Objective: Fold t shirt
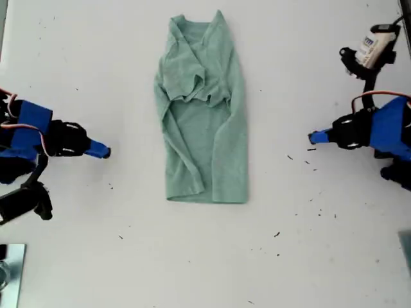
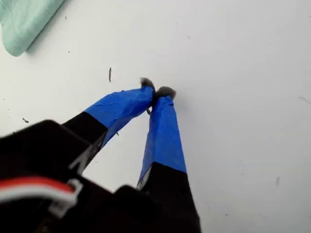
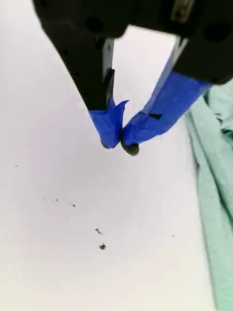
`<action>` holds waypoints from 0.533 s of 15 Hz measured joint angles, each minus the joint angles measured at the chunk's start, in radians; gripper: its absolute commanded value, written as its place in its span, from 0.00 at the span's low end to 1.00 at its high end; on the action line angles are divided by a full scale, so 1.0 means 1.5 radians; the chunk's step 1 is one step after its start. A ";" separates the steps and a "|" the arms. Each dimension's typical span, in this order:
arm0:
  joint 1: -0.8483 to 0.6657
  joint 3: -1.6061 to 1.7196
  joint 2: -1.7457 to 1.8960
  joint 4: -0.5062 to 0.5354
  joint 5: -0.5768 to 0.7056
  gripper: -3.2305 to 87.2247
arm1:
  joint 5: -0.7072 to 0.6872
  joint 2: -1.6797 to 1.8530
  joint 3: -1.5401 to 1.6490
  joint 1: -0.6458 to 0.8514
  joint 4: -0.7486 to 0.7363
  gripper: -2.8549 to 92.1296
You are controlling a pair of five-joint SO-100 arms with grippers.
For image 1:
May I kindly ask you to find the thin curved black camera stalk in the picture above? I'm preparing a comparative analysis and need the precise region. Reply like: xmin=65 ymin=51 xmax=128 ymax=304
xmin=21 ymin=153 xmax=49 ymax=192

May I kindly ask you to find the black camera box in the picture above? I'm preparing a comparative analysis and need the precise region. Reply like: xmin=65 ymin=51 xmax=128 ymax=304
xmin=0 ymin=188 xmax=36 ymax=225

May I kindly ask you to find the green t-shirt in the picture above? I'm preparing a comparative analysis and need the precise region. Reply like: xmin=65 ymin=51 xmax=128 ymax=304
xmin=153 ymin=9 xmax=250 ymax=205

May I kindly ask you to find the black camera stalk with ring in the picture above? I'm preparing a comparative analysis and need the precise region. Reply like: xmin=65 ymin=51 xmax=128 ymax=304
xmin=339 ymin=46 xmax=398 ymax=112

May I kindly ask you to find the white printed camera box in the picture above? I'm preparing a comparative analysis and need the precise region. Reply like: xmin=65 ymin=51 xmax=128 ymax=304
xmin=358 ymin=24 xmax=402 ymax=70

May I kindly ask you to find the wide steel plate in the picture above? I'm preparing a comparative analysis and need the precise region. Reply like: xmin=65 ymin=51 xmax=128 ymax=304
xmin=0 ymin=243 xmax=27 ymax=308

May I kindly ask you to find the red white wire on arm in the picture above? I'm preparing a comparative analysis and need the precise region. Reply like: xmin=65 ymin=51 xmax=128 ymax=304
xmin=0 ymin=89 xmax=49 ymax=158

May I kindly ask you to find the thick black camera cable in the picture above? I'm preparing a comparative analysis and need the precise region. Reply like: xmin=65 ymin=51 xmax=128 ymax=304
xmin=33 ymin=182 xmax=54 ymax=221

